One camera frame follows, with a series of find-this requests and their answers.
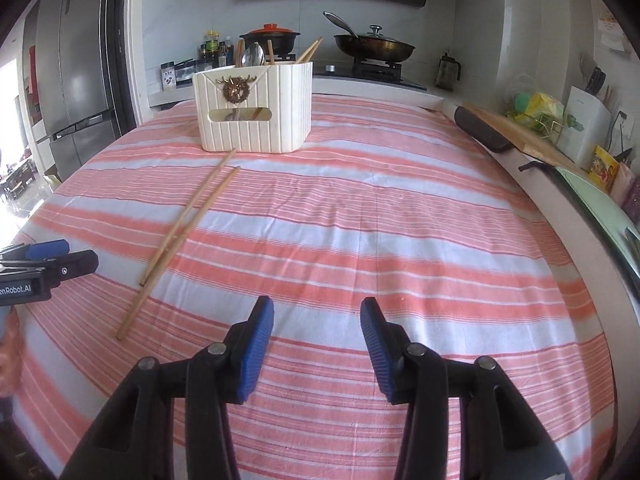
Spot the white kitchen counter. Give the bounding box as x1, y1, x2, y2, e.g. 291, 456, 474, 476
147, 77, 451, 111

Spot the cream ribbed utensil holder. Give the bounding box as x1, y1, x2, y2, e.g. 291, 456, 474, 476
192, 61, 314, 154

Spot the black gas cooktop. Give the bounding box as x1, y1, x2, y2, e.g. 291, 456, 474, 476
280, 52, 428, 92

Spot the black oblong board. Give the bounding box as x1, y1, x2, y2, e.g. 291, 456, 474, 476
454, 105, 516, 153

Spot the pink packet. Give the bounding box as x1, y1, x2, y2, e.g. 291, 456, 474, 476
612, 162, 640, 208

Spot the dark wooden furniture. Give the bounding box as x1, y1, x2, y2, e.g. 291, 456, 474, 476
0, 160, 36, 206

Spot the black pot with orange lid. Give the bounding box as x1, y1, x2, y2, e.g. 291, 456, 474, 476
239, 22, 302, 56

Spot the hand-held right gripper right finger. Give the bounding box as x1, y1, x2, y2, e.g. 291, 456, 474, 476
360, 296, 573, 480

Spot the pink white striped tablecloth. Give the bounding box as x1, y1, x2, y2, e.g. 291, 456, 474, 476
0, 94, 618, 480

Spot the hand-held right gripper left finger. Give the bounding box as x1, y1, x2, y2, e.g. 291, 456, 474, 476
59, 296, 276, 480

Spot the wooden cutting board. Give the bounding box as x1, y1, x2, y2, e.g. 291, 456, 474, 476
462, 102, 586, 173

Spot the paper on wall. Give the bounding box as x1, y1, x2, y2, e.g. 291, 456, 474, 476
597, 7, 633, 53

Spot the grey refrigerator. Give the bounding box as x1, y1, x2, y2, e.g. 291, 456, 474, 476
22, 0, 131, 181

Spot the yellow sponge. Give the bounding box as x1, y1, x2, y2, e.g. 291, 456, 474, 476
527, 92, 566, 123

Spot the dark wok with lid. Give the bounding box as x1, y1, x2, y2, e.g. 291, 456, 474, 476
322, 11, 417, 63

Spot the steel spoon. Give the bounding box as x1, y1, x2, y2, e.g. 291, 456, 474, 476
241, 41, 267, 68

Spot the yellow snack packet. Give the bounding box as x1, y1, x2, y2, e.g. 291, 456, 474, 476
587, 145, 621, 193

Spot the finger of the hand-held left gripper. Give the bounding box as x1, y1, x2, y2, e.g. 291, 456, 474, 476
0, 239, 71, 263
0, 250, 100, 283

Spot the white knife block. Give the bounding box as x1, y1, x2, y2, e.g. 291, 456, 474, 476
557, 85, 613, 163

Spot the clear plastic container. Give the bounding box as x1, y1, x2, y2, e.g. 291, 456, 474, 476
175, 59, 213, 78

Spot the pale green board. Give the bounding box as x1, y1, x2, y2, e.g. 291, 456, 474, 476
555, 167, 640, 281

